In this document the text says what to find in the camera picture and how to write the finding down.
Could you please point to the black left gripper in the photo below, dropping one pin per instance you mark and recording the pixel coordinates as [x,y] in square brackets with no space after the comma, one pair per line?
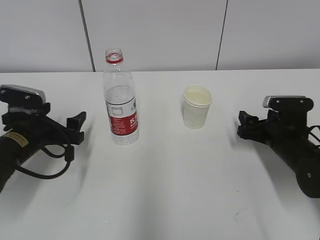
[40,129]

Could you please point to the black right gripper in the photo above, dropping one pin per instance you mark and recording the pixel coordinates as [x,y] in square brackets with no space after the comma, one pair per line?
[279,130]

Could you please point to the white paper cup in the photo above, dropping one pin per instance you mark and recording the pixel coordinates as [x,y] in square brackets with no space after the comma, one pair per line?
[196,103]

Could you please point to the clear plastic water bottle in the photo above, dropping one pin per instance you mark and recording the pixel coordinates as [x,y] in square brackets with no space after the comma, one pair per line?
[120,99]

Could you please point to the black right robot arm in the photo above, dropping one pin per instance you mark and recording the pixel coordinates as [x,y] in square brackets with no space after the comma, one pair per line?
[305,164]

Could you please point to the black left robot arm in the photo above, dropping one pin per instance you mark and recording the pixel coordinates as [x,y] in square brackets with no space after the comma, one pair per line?
[15,150]

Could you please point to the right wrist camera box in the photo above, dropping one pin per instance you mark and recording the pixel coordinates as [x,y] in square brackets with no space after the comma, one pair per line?
[288,103]

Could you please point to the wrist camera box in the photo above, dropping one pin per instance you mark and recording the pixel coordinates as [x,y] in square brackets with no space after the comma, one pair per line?
[288,103]
[22,96]

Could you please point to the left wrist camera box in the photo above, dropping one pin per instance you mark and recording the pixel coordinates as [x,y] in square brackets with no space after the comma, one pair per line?
[22,96]

